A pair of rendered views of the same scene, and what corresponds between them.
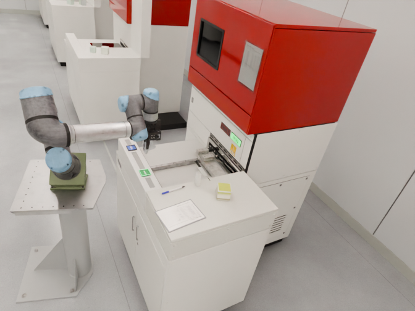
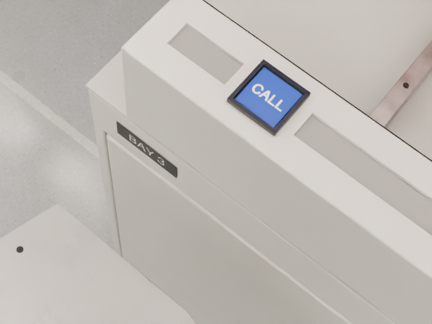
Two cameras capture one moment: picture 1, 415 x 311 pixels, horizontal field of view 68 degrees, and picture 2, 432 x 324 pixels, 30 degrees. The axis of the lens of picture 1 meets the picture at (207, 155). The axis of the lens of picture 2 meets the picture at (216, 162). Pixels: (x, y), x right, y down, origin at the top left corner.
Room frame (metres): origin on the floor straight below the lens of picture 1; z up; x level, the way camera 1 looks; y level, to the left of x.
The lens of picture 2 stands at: (1.26, 0.67, 1.61)
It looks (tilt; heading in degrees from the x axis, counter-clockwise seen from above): 65 degrees down; 334
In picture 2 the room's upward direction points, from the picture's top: 9 degrees clockwise
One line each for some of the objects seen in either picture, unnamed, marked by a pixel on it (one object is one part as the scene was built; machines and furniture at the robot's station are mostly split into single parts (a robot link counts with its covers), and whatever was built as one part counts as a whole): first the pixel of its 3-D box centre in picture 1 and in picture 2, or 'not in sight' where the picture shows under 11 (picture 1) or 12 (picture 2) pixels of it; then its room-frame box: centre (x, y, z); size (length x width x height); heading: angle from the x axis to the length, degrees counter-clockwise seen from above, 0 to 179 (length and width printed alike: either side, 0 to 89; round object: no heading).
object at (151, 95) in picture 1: (150, 100); not in sight; (1.37, 0.32, 1.41); 0.09 x 0.08 x 0.11; 127
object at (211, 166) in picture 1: (212, 167); not in sight; (1.66, -0.05, 0.87); 0.36 x 0.08 x 0.03; 33
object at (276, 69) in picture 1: (269, 58); not in sight; (2.07, -0.28, 1.52); 0.81 x 0.75 x 0.59; 33
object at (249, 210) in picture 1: (211, 210); not in sight; (1.23, -0.07, 0.89); 0.62 x 0.35 x 0.14; 123
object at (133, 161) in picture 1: (138, 170); (368, 213); (1.47, 0.40, 0.89); 0.55 x 0.09 x 0.14; 33
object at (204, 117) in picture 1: (215, 129); not in sight; (1.90, -0.02, 1.02); 0.82 x 0.03 x 0.40; 33
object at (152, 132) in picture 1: (150, 128); not in sight; (1.37, 0.31, 1.25); 0.09 x 0.08 x 0.12; 123
